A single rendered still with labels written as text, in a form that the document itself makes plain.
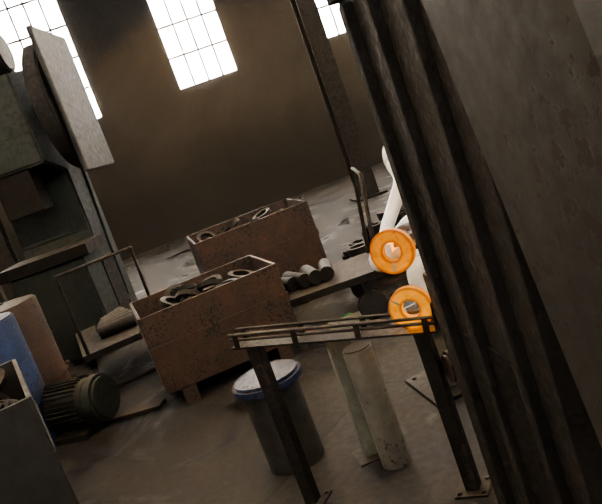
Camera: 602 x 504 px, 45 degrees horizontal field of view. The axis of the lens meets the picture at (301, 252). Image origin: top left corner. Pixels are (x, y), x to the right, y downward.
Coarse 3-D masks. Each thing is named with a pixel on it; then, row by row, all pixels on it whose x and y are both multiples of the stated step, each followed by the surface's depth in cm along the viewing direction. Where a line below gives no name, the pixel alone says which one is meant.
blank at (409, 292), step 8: (400, 288) 249; (408, 288) 246; (416, 288) 246; (392, 296) 250; (400, 296) 248; (408, 296) 247; (416, 296) 246; (424, 296) 245; (392, 304) 250; (400, 304) 249; (424, 304) 246; (392, 312) 251; (400, 312) 250; (424, 312) 247; (416, 320) 249; (408, 328) 251; (416, 328) 250
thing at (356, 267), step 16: (352, 176) 530; (368, 208) 478; (368, 224) 480; (368, 256) 529; (288, 272) 522; (304, 272) 513; (320, 272) 499; (336, 272) 516; (352, 272) 499; (368, 272) 483; (288, 288) 501; (304, 288) 503; (320, 288) 487; (336, 288) 483; (352, 288) 543; (368, 288) 486; (368, 304) 488; (384, 304) 488
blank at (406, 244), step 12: (396, 228) 245; (372, 240) 246; (384, 240) 245; (396, 240) 243; (408, 240) 241; (372, 252) 248; (384, 252) 248; (408, 252) 242; (384, 264) 247; (396, 264) 245; (408, 264) 243
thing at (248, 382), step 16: (272, 368) 328; (288, 368) 321; (240, 384) 322; (256, 384) 315; (288, 384) 312; (256, 400) 314; (288, 400) 315; (304, 400) 324; (256, 416) 318; (304, 416) 320; (256, 432) 325; (272, 432) 316; (304, 432) 319; (272, 448) 319; (304, 448) 319; (320, 448) 326; (272, 464) 323; (288, 464) 319
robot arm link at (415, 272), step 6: (420, 258) 339; (414, 264) 340; (420, 264) 338; (408, 270) 343; (414, 270) 340; (420, 270) 339; (408, 276) 344; (414, 276) 341; (420, 276) 339; (408, 282) 347; (414, 282) 342; (420, 282) 340; (426, 288) 340
